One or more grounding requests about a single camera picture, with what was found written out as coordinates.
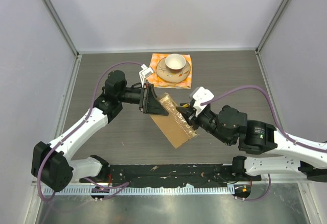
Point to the orange checkered cloth napkin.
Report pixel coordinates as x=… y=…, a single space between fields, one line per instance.
x=159 y=83

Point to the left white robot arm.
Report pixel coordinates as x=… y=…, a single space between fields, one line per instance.
x=52 y=163

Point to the white ceramic tea cup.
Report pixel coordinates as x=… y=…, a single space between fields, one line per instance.
x=175 y=61

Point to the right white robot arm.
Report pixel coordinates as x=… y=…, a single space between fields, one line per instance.
x=268 y=150

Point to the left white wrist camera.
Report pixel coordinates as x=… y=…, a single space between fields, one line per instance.
x=145 y=73

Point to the yellow utility knife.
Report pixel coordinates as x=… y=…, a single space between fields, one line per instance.
x=186 y=105

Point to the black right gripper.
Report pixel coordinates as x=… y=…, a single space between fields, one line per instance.
x=187 y=113

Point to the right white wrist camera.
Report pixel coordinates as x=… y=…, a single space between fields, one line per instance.
x=198 y=96

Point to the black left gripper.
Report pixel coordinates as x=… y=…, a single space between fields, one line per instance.
x=149 y=102

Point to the brown cardboard express box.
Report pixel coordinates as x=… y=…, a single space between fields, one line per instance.
x=174 y=126

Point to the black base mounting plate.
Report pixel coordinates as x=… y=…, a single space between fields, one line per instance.
x=173 y=175

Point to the beige floral saucer plate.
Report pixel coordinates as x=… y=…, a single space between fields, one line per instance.
x=172 y=76

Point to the slotted grey cable duct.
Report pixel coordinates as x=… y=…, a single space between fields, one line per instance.
x=89 y=189

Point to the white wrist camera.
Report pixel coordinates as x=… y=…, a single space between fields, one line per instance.
x=198 y=96
x=145 y=73

